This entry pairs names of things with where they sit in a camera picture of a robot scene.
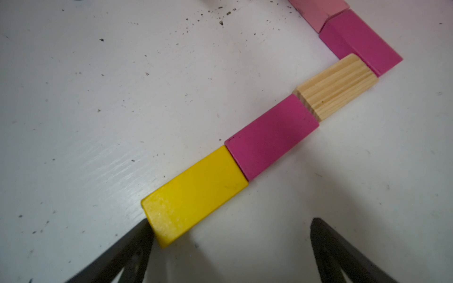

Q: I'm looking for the light pink block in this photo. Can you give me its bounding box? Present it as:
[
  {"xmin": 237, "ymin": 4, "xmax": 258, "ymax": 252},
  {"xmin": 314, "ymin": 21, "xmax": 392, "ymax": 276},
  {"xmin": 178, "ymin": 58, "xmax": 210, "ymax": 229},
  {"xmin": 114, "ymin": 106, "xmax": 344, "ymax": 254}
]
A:
[{"xmin": 289, "ymin": 0, "xmax": 350, "ymax": 34}]

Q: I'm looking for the magenta block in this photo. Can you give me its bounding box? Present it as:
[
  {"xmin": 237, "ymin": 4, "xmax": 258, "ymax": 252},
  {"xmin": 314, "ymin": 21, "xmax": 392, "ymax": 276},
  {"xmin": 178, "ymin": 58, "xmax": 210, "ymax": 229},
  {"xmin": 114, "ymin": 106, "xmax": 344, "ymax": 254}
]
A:
[
  {"xmin": 225, "ymin": 94, "xmax": 319, "ymax": 181},
  {"xmin": 319, "ymin": 9, "xmax": 403, "ymax": 77}
]

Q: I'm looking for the wooden block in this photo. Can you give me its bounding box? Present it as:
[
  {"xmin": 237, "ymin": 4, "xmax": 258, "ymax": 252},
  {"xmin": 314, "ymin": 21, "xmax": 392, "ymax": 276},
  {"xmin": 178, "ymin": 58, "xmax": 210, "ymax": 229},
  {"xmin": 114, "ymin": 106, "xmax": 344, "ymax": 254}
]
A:
[{"xmin": 293, "ymin": 54, "xmax": 379, "ymax": 122}]

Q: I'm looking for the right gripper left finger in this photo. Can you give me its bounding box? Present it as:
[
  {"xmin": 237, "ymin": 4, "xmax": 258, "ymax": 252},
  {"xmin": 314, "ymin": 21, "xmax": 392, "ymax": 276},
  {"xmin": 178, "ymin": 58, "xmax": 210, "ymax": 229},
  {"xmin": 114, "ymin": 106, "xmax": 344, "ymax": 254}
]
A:
[{"xmin": 68, "ymin": 219, "xmax": 155, "ymax": 283}]

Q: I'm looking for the yellow block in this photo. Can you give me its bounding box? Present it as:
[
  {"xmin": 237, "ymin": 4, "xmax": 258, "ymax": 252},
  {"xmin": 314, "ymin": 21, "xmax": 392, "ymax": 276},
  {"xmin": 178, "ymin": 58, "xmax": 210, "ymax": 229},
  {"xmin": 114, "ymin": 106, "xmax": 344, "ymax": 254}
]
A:
[{"xmin": 141, "ymin": 146, "xmax": 248, "ymax": 248}]

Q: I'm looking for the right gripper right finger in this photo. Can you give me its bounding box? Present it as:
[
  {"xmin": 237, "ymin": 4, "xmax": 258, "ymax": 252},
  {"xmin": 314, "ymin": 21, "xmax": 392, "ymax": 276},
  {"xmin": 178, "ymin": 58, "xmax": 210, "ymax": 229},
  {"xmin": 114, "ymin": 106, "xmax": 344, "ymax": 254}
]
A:
[{"xmin": 310, "ymin": 218, "xmax": 396, "ymax": 283}]

